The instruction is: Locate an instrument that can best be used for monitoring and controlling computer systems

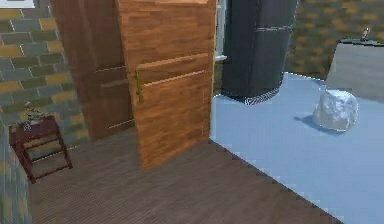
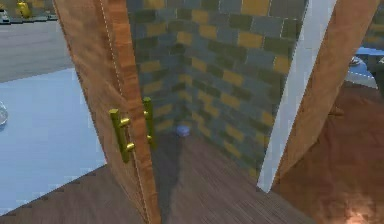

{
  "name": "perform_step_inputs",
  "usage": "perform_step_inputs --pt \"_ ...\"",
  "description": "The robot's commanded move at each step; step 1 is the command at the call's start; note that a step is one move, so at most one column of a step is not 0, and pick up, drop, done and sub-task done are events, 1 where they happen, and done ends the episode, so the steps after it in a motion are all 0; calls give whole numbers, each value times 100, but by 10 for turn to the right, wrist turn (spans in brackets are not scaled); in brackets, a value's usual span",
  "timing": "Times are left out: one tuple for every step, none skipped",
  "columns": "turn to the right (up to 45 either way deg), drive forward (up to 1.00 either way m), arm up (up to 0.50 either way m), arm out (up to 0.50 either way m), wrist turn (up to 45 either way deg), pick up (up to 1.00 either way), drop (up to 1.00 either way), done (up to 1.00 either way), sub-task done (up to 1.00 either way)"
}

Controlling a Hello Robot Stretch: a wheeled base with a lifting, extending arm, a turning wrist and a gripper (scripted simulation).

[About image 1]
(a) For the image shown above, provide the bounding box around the brown wooden room door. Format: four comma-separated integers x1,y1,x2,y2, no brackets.
49,0,218,172

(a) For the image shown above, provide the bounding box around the black fridge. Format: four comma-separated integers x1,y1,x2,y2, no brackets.
221,0,300,102

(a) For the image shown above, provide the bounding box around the white crumpled bin bag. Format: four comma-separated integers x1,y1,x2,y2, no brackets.
312,88,360,132

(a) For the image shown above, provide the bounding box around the dark red side table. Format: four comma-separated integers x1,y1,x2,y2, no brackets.
8,115,74,185

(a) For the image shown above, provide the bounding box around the small grey statuette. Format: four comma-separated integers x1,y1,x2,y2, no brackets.
23,101,46,127

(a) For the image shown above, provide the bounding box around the grey kitchen counter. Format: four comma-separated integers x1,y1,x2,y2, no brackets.
325,38,384,100

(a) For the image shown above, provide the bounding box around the grey sink tap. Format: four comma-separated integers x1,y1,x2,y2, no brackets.
360,27,372,43

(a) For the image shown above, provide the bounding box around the white framed window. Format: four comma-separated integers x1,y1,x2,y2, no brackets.
0,0,36,9

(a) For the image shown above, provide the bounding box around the green door handle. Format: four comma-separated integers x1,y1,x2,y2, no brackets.
134,69,144,104

